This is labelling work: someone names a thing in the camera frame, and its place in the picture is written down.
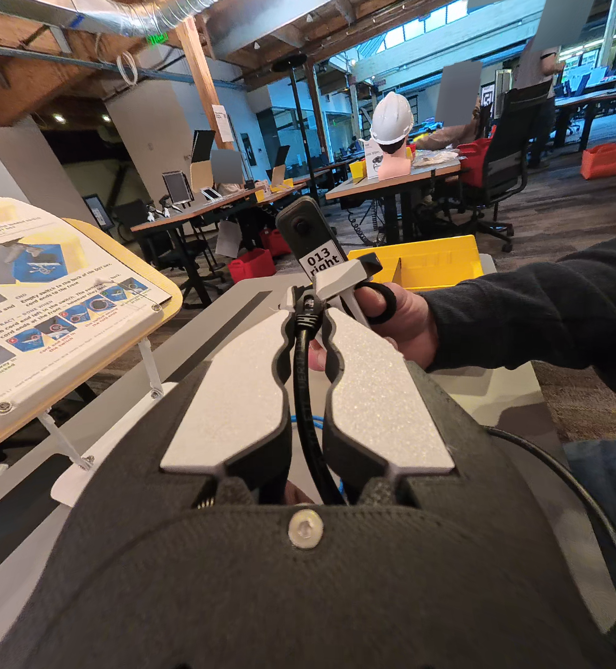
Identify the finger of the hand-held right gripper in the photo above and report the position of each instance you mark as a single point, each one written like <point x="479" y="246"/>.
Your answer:
<point x="339" y="279"/>
<point x="289" y="300"/>

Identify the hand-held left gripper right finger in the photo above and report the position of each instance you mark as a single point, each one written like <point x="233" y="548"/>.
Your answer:
<point x="386" y="418"/>

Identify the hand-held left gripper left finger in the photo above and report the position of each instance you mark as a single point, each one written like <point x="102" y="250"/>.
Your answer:
<point x="229" y="413"/>

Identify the large yellow bin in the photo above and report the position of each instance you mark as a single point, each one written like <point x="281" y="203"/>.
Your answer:
<point x="433" y="261"/>

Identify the person's right forearm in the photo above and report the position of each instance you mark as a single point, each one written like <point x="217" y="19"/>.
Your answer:
<point x="522" y="313"/>

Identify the person's right hand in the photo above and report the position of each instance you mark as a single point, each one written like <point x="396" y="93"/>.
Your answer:
<point x="415" y="324"/>

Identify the red plastic crate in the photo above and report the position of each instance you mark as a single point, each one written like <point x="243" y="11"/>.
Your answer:
<point x="253" y="266"/>
<point x="276" y="243"/>

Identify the tiny yellow desk bin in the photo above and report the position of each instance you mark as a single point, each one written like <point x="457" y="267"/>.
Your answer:
<point x="357" y="170"/>

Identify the wooden top desk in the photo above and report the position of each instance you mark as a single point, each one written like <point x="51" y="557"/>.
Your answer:
<point x="391" y="183"/>
<point x="193" y="211"/>

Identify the pink mannequin head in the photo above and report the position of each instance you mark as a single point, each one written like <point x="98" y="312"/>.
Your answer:
<point x="396" y="164"/>

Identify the black monitor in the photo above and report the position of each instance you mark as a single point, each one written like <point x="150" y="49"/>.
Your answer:
<point x="203" y="145"/>

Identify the white paper notice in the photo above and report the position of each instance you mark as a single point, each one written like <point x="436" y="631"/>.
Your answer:
<point x="223" y="123"/>

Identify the tablet on stand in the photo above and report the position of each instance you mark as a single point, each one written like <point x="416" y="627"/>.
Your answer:
<point x="177" y="187"/>

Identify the white hard hat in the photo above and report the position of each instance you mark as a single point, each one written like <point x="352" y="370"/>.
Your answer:
<point x="391" y="117"/>

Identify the red bag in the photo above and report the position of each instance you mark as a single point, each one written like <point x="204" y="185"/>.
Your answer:
<point x="472" y="162"/>

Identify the black office chair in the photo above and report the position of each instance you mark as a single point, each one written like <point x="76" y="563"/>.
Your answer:
<point x="506" y="146"/>

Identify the orange bag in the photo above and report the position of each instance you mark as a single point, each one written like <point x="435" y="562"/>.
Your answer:
<point x="603" y="162"/>

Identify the silver flexible air duct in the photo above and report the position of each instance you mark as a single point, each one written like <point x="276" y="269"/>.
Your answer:
<point x="146" y="15"/>

